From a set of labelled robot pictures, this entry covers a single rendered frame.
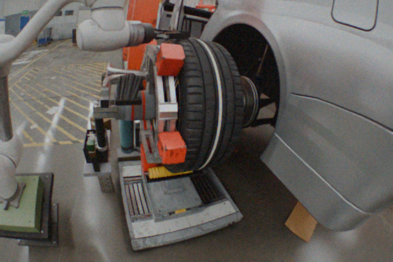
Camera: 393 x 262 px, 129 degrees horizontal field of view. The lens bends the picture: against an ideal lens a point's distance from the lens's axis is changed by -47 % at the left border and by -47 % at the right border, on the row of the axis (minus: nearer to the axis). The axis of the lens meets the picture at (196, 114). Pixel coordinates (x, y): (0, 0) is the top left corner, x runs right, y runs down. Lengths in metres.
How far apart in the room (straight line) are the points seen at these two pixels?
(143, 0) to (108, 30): 0.73
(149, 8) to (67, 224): 1.59
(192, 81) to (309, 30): 0.47
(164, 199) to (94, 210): 0.57
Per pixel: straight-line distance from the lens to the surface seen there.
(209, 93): 0.58
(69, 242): 1.40
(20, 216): 1.17
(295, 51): 0.71
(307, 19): 0.72
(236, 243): 1.41
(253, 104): 0.99
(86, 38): 0.51
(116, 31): 0.53
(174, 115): 0.58
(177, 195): 1.23
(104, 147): 0.72
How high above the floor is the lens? 1.22
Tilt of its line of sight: 27 degrees down
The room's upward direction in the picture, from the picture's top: 12 degrees clockwise
